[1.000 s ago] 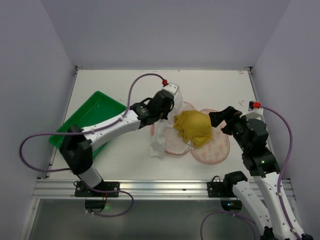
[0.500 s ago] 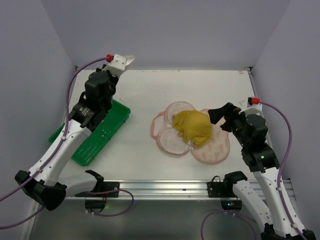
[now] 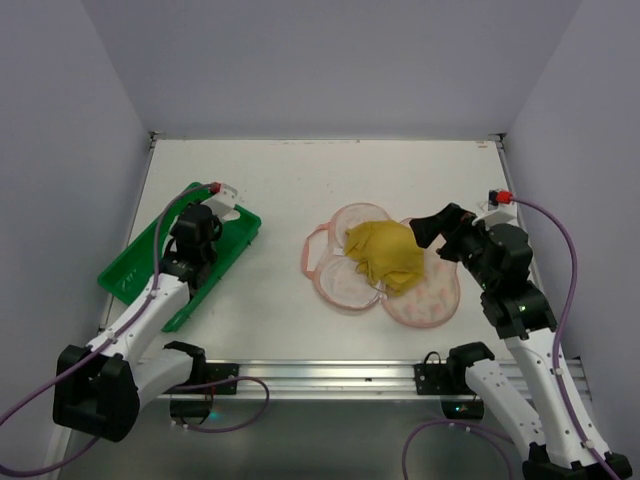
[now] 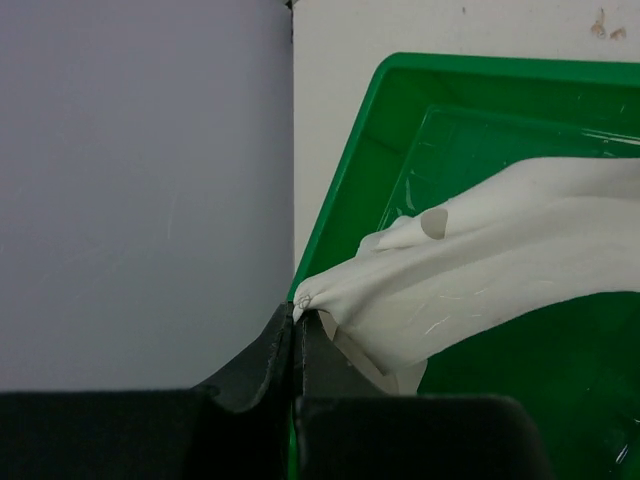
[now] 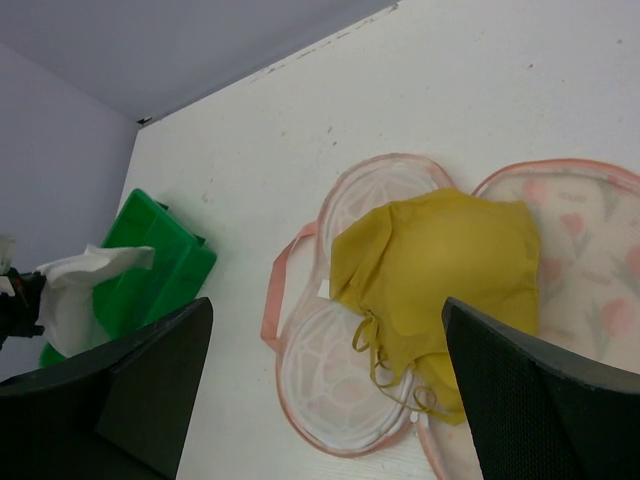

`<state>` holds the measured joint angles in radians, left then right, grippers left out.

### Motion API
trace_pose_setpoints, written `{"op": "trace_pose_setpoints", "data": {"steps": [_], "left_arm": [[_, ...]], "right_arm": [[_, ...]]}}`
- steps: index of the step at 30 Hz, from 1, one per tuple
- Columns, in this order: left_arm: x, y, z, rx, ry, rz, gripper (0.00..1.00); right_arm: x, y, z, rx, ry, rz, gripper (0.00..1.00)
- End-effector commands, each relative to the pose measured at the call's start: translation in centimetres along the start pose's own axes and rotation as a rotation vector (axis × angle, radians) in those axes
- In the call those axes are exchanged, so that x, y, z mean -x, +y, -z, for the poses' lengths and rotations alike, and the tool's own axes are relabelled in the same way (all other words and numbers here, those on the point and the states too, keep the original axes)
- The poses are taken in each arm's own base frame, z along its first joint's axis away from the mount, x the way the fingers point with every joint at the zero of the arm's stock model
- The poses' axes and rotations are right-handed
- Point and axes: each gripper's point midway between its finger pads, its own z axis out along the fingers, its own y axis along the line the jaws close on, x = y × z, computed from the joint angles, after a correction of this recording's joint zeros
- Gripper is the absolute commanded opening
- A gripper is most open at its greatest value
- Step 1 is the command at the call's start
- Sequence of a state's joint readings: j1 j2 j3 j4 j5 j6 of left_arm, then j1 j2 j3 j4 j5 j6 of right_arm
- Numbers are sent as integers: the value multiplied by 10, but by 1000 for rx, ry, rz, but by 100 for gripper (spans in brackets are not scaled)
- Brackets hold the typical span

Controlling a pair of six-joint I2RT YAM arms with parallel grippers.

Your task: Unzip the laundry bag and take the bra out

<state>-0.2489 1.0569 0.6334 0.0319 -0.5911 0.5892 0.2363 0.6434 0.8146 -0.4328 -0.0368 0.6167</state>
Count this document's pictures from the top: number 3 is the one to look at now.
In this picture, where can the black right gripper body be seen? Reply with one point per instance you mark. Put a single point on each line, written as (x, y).
(455, 234)

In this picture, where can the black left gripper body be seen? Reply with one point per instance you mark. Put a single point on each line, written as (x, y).
(215, 229)

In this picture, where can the yellow bra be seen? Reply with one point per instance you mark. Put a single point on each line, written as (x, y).
(386, 254)

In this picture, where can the floral pink laundry bag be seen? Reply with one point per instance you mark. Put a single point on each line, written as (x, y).
(429, 304)

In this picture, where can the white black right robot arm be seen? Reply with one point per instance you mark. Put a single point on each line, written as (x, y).
(551, 427)

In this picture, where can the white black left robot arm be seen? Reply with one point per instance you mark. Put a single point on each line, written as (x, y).
(105, 384)

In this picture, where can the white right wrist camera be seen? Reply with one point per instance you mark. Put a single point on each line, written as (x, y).
(501, 209)

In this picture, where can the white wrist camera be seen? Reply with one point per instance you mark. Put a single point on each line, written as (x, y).
(223, 202)
(501, 209)

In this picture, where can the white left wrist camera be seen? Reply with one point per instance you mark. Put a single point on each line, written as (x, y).
(223, 202)

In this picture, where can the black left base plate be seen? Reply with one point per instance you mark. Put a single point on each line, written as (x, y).
(223, 374)

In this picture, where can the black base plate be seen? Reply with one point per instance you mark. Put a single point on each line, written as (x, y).
(223, 374)
(436, 379)

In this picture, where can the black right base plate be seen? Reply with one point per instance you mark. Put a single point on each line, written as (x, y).
(436, 379)

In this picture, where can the aluminium front rail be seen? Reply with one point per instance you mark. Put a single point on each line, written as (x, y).
(328, 380)

